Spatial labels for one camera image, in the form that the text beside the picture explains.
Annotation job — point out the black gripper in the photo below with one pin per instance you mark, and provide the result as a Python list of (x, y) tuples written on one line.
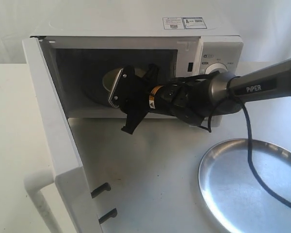
[(140, 99)]

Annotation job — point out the white microwave door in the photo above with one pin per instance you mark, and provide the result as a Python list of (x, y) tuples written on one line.
[(66, 170)]

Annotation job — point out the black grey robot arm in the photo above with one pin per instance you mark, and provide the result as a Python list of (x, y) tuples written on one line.
[(195, 98)]

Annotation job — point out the white microwave oven body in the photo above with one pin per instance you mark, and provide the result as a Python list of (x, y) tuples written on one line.
[(79, 52)]

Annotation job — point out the blue white warning sticker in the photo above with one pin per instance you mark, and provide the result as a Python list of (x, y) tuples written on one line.
[(183, 23)]

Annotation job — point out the upper white control knob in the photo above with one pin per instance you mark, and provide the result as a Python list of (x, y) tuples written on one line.
[(216, 67)]

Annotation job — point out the round steel plate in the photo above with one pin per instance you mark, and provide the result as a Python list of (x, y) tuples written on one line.
[(234, 199)]

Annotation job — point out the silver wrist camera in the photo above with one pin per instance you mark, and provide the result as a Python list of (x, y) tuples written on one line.
[(120, 86)]

